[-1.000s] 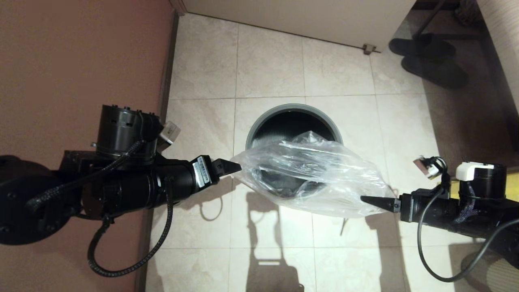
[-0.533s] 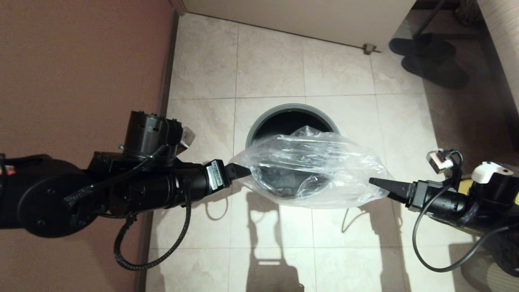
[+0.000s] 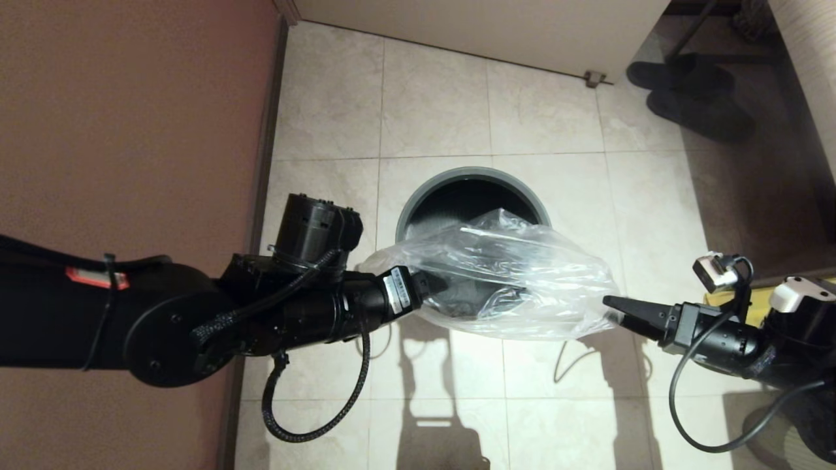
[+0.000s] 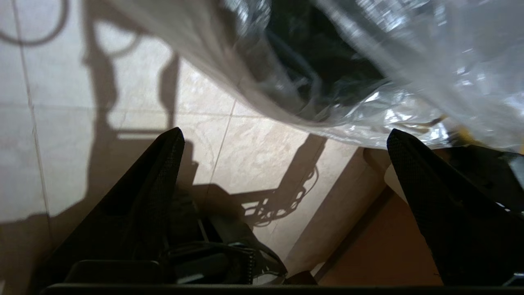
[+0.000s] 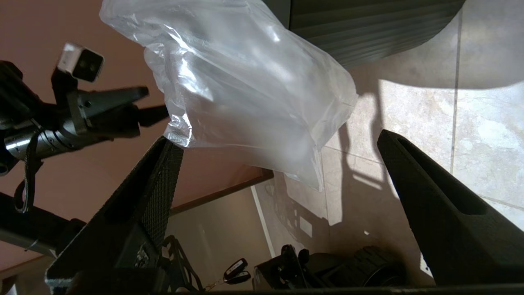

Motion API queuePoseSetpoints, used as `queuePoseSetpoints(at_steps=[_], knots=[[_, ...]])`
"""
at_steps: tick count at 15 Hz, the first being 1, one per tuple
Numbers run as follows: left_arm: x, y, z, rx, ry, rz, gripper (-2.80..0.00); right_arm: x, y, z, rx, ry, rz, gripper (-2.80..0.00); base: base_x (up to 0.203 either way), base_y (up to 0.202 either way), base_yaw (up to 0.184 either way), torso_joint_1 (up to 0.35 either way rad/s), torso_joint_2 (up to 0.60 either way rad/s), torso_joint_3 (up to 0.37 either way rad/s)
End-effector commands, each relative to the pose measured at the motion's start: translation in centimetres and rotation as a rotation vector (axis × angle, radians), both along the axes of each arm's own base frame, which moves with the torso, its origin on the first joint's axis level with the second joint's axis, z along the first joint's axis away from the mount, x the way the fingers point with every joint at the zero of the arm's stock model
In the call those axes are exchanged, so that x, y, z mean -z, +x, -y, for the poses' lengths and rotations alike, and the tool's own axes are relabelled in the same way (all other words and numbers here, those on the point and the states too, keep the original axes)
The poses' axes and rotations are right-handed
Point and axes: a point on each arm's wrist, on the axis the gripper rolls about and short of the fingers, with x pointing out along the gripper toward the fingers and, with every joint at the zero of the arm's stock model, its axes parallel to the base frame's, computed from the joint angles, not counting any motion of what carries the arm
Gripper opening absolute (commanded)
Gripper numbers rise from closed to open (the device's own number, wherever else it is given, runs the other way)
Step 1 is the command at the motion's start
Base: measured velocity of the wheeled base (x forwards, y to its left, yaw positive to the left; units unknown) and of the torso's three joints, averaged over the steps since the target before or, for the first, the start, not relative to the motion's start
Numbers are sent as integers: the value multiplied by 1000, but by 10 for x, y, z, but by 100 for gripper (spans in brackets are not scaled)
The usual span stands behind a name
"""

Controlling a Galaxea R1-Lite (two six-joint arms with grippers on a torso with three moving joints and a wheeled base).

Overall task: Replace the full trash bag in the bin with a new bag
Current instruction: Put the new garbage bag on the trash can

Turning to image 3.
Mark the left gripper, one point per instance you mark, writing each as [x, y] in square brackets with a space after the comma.
[401, 290]

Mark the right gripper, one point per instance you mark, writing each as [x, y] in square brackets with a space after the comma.
[686, 329]

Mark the grey round trash bin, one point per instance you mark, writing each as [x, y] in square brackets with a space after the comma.
[457, 202]

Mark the clear plastic trash bag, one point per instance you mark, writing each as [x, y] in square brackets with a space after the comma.
[522, 281]

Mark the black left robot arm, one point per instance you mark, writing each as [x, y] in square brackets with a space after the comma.
[163, 326]

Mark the yellow bag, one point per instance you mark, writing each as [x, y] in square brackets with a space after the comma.
[757, 297]

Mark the metal floor threshold strip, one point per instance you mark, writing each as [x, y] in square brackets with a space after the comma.
[797, 274]

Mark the black slipper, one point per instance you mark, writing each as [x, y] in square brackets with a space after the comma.
[702, 117]
[679, 77]

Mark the white door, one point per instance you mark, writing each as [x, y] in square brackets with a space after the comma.
[490, 26]

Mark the dark furniture leg pole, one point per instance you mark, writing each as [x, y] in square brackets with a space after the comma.
[689, 32]

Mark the beige striped upholstered furniture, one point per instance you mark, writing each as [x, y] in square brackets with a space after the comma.
[810, 65]

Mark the gray fuzzy bundle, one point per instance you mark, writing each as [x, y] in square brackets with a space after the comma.
[751, 19]

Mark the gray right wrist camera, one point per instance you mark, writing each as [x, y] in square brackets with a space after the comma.
[712, 273]

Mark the dark wall baseboard strip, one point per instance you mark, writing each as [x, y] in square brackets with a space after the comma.
[268, 170]

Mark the metal door stop bracket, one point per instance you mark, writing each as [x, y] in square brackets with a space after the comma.
[593, 79]

